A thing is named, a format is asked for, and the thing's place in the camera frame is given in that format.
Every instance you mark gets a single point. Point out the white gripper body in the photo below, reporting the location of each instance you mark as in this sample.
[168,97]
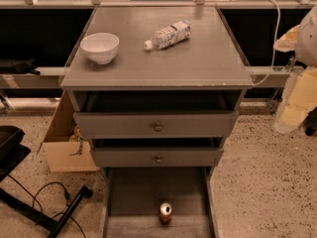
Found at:
[307,44]

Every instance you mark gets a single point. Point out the red coke can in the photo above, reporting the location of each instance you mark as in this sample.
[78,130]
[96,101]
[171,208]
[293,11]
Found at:
[165,212]

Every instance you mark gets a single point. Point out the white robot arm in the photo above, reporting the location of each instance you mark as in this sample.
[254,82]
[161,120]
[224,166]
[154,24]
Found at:
[302,39]

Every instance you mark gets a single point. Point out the grey drawer cabinet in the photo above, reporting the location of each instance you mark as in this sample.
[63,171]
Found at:
[201,74]

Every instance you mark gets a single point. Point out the grey middle drawer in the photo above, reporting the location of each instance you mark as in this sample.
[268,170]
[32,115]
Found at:
[159,152]

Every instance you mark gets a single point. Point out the grey top drawer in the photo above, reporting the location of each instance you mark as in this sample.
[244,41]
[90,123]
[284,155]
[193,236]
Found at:
[96,125]

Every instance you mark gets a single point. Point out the grey open bottom drawer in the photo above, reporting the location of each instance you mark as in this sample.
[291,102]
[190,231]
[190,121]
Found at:
[133,197]

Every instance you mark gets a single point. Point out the clear plastic water bottle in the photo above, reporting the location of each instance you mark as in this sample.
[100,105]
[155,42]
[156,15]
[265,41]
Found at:
[169,36]

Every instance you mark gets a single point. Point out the white ceramic bowl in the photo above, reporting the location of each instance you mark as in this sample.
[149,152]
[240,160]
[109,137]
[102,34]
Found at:
[100,47]

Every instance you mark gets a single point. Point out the brown cardboard box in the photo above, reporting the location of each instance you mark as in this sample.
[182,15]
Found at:
[64,148]

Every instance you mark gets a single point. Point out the black chair seat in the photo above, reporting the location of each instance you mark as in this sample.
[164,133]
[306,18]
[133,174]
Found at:
[12,152]

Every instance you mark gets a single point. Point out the black cloth on shelf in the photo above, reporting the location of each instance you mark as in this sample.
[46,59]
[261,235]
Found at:
[18,66]

